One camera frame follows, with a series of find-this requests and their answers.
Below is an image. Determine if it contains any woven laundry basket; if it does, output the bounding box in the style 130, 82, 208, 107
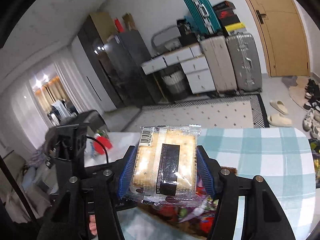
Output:
160, 70, 190, 97

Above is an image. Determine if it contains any white curtain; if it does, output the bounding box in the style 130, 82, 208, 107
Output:
0, 60, 87, 155

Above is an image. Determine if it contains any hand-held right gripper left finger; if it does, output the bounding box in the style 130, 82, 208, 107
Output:
37, 145, 139, 240

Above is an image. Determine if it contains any white wardrobe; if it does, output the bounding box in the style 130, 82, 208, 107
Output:
71, 37, 118, 112

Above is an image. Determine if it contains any brown cardboard box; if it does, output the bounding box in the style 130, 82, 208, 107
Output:
150, 205, 218, 240

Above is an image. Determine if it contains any black door handle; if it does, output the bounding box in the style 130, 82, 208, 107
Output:
255, 9, 267, 24

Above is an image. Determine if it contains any red logo shoe box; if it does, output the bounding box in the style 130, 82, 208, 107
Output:
216, 7, 238, 22

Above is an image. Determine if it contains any black orange shoe box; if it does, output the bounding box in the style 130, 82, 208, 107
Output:
212, 1, 236, 12

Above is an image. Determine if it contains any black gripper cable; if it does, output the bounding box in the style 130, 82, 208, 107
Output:
86, 135, 110, 164

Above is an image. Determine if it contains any white marble side table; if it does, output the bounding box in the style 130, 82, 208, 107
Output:
84, 131, 143, 168

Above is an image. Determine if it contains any yellow label shoe box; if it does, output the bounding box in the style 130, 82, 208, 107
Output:
223, 22, 247, 36

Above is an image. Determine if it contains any silver suitcase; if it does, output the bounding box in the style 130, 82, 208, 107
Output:
226, 32, 263, 93

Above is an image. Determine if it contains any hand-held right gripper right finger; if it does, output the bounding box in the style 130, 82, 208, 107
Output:
196, 145, 297, 240

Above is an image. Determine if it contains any teal suitcase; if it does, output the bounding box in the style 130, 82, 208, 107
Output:
182, 0, 223, 37

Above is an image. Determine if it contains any beige slipper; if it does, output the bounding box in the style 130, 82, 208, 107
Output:
269, 100, 289, 115
267, 113, 293, 127

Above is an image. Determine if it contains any person's left hand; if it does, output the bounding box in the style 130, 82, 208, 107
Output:
88, 214, 98, 240

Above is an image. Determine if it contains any yellow curtain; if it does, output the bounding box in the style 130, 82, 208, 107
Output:
35, 76, 68, 110

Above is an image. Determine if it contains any clear cracker packet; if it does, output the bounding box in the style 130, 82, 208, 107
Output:
126, 124, 202, 207

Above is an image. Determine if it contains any striped border floor rug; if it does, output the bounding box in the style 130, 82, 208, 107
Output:
104, 94, 271, 132

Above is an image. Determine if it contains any brown paper bag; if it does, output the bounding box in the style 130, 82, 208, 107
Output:
122, 13, 137, 30

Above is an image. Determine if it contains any black trash bin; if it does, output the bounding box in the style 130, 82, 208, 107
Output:
308, 138, 320, 188

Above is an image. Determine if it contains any white drawer desk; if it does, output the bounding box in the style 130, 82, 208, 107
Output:
141, 44, 217, 98

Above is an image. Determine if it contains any grey door mat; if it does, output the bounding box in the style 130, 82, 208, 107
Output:
282, 76, 315, 109

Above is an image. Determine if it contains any dark grey rounded object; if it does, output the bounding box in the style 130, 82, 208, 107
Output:
75, 109, 107, 133

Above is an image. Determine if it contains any black printed box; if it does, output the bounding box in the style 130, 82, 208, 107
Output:
176, 19, 200, 47

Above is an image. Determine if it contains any green candy packet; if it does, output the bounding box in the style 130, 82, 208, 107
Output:
179, 206, 193, 220

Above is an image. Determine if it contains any tan wooden door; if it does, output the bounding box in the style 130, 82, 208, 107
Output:
236, 0, 310, 77

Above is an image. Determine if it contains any beige suitcase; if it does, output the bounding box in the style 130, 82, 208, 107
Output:
199, 35, 238, 95

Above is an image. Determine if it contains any grey curved metal frame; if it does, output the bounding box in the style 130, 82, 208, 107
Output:
151, 26, 182, 55

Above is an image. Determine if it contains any grey refrigerator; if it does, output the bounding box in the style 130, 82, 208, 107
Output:
92, 30, 163, 108

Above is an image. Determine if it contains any heap of loose shoes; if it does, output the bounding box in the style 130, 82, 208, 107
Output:
302, 79, 320, 140

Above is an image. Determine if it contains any dark glass cabinet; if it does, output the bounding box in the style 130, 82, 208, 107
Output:
77, 12, 125, 110

